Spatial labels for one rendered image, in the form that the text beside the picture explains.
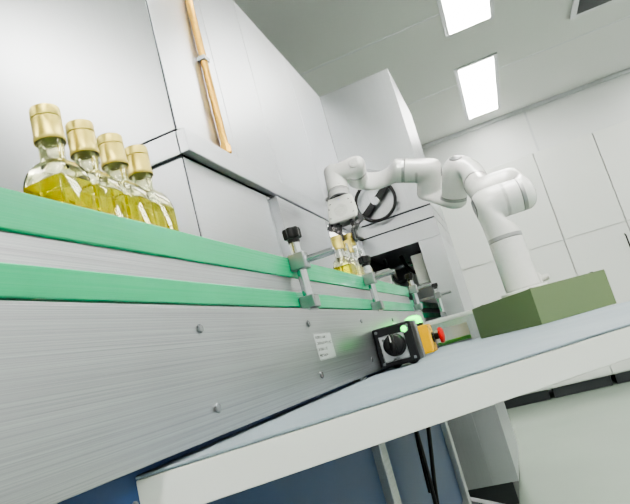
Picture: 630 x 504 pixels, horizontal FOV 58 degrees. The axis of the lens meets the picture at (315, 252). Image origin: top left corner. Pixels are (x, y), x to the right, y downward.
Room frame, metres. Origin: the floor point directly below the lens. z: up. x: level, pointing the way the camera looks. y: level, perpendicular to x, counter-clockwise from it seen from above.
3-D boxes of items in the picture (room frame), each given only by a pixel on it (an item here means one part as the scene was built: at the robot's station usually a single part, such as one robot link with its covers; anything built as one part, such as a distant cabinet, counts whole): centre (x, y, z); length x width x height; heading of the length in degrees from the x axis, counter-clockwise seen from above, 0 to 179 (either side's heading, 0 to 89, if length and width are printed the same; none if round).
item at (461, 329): (1.98, -0.36, 0.79); 0.27 x 0.17 x 0.08; 73
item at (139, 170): (0.77, 0.21, 1.02); 0.06 x 0.06 x 0.28; 73
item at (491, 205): (1.59, -0.53, 1.07); 0.13 x 0.10 x 0.16; 80
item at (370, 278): (1.30, -0.13, 0.94); 0.07 x 0.04 x 0.13; 73
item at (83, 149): (0.67, 0.25, 1.02); 0.06 x 0.06 x 0.28; 73
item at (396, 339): (1.14, -0.10, 0.79); 0.04 x 0.03 x 0.04; 73
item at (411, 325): (1.19, -0.12, 0.79); 0.08 x 0.08 x 0.08; 73
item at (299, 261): (0.86, 0.01, 0.94); 0.07 x 0.04 x 0.13; 73
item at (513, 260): (1.60, -0.54, 0.92); 0.16 x 0.13 x 0.15; 118
